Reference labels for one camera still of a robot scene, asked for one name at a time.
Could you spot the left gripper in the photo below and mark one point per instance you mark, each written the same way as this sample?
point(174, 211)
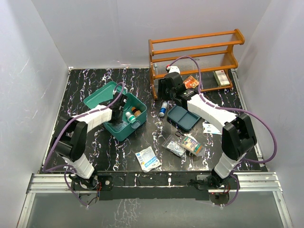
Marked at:
point(119, 119)

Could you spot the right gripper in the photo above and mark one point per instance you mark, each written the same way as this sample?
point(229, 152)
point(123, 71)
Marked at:
point(162, 87)

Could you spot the blue white bandage roll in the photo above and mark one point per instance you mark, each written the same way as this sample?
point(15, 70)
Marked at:
point(163, 109)

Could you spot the white spray bottle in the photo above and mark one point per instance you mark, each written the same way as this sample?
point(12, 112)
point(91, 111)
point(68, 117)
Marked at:
point(130, 117)

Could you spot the blue swab packet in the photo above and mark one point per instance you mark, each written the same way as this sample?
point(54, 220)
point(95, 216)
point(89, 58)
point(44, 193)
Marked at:
point(117, 127)

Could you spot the brown medicine bottle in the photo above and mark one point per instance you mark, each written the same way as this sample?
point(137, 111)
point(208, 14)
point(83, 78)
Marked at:
point(136, 112)

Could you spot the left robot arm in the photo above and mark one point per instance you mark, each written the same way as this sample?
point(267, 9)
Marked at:
point(70, 136)

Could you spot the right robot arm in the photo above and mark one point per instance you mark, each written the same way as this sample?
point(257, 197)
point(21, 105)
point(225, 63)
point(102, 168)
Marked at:
point(238, 136)

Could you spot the white green medicine box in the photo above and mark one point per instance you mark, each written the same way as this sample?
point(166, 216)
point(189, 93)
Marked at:
point(221, 78)

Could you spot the orange snack packet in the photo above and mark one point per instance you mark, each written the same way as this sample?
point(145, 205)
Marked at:
point(191, 82)

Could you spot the blue divided tray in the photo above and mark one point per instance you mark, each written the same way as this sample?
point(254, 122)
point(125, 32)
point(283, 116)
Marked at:
point(184, 119)

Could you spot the small black scissors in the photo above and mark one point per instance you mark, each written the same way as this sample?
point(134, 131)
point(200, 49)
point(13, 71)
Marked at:
point(179, 133)

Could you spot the wooden shelf rack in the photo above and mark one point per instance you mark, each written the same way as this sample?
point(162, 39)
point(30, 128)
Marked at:
point(197, 55)

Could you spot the clear bag of plasters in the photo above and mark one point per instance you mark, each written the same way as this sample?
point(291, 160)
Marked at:
point(173, 145)

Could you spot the white blue card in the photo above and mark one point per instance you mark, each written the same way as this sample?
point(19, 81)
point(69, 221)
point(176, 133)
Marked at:
point(210, 129)

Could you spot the bagged bandage box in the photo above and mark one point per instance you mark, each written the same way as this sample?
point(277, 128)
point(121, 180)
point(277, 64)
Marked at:
point(193, 146)

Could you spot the white blue gauze packet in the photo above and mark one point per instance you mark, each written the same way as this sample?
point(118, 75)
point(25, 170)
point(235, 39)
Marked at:
point(147, 159)

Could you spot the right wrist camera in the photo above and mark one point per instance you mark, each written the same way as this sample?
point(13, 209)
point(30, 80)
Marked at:
point(172, 69)

